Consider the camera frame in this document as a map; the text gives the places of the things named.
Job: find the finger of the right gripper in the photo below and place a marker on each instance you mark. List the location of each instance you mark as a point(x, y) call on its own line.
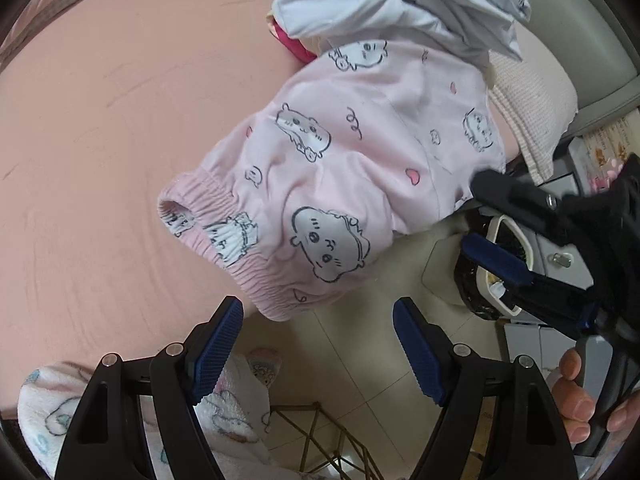
point(496, 260)
point(528, 205)

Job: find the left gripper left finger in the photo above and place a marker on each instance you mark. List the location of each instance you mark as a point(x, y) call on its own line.
point(179, 380)

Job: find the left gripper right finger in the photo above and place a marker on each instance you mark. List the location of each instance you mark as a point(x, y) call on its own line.
point(458, 380)

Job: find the pink cartoon pajama pants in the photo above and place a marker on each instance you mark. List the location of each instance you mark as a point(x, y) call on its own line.
point(372, 141)

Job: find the pile of folded clothes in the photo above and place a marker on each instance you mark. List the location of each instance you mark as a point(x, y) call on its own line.
point(468, 29)

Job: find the person right hand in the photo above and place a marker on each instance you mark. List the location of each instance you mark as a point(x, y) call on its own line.
point(577, 407)

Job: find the white bedside waste bin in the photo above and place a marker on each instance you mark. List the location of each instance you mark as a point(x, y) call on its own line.
point(482, 292)

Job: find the beige pillow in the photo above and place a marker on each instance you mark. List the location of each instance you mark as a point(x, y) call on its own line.
point(536, 99)

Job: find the green bed headboard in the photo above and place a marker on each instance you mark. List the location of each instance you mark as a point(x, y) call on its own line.
point(597, 43)

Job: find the pink bed sheet mattress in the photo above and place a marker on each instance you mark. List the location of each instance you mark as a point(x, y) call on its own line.
point(103, 110)

